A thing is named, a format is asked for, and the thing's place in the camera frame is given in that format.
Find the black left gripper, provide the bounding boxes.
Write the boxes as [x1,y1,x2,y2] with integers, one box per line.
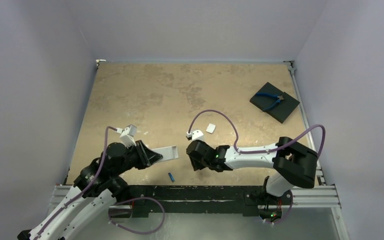
[111,139,162,178]

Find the white remote control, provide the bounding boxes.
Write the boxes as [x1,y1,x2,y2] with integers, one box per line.
[152,145,179,163]

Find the white battery cover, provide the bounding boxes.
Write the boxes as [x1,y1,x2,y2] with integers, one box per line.
[205,123,216,134]

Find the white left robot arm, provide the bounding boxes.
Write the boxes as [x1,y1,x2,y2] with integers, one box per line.
[17,140,178,240]

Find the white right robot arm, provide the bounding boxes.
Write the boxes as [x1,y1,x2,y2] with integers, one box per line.
[186,136,319,204]

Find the blue AAA battery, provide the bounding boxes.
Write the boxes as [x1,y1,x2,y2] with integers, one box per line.
[168,172,175,183]

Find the black flat box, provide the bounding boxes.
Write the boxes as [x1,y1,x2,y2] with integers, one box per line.
[249,82,300,124]

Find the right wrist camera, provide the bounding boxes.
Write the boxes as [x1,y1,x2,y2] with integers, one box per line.
[186,129,205,141]

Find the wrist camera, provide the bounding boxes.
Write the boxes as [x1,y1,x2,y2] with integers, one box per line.
[186,129,205,141]
[116,124,137,148]

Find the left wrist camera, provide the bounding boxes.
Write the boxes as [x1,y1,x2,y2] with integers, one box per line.
[116,124,137,148]

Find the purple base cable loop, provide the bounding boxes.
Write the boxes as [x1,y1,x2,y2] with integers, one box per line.
[107,194,166,235]

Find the blue handled pliers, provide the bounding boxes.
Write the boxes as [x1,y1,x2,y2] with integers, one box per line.
[254,92,286,113]

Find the aluminium frame rail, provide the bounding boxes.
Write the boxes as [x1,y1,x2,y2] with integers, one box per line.
[48,185,341,211]

